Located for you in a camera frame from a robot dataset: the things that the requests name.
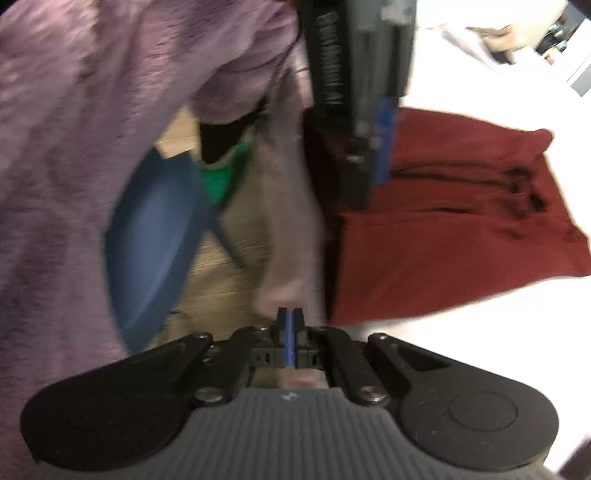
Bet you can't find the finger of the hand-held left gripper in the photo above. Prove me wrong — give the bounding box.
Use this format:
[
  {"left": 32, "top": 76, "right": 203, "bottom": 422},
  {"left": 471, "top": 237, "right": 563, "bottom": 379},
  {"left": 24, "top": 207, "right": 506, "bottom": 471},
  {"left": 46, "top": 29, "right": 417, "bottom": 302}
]
[
  {"left": 344, "top": 138, "right": 374, "bottom": 209},
  {"left": 369, "top": 98, "right": 399, "bottom": 188}
]

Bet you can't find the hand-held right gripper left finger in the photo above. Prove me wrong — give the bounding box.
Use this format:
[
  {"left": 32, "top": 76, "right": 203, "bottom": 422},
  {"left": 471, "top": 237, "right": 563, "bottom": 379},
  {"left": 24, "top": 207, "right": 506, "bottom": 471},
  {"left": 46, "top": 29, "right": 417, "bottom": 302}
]
[{"left": 152, "top": 307, "right": 291, "bottom": 407}]

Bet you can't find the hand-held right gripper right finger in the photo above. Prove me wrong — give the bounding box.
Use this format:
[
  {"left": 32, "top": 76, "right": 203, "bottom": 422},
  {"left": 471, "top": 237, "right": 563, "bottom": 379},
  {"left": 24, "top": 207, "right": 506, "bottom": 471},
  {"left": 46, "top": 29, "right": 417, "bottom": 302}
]
[{"left": 290, "top": 308, "right": 455, "bottom": 408}]

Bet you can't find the maroon sweater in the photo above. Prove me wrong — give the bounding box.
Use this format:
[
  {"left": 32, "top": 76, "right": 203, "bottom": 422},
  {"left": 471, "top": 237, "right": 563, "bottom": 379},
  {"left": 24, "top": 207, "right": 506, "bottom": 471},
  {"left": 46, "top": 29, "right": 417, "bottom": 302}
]
[{"left": 302, "top": 108, "right": 591, "bottom": 326}]

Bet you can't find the grey garment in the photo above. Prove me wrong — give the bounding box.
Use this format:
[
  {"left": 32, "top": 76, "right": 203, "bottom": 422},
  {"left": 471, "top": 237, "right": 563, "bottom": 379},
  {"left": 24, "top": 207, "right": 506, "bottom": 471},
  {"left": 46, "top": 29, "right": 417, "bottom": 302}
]
[{"left": 438, "top": 23, "right": 500, "bottom": 71}]

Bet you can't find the green fabric item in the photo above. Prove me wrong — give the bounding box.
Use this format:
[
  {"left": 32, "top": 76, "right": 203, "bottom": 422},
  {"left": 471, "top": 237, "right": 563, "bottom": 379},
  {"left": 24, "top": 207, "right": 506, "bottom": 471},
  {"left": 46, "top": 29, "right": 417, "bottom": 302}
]
[{"left": 201, "top": 138, "right": 253, "bottom": 206}]

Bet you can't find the black pouch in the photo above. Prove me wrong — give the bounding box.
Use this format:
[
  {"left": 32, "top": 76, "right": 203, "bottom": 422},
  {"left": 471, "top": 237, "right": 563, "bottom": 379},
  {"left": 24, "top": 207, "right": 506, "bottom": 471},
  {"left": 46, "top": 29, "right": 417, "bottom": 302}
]
[{"left": 198, "top": 115, "right": 248, "bottom": 165}]

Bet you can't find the brown striped garment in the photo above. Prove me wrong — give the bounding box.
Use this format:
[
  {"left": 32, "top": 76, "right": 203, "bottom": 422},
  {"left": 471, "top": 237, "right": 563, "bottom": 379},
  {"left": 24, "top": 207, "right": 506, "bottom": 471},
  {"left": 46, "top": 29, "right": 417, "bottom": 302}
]
[{"left": 485, "top": 25, "right": 528, "bottom": 52}]

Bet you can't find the blue plastic chair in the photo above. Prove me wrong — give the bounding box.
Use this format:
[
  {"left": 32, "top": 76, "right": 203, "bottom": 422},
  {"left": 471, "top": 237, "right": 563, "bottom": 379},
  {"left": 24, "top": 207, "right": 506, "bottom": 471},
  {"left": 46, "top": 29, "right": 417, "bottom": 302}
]
[{"left": 103, "top": 148, "right": 246, "bottom": 352}]

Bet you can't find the purple fleece robe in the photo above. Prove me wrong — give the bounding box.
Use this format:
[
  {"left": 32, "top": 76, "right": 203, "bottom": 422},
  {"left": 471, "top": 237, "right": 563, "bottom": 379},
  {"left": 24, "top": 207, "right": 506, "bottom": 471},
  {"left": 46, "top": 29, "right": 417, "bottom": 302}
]
[{"left": 0, "top": 0, "right": 311, "bottom": 480}]

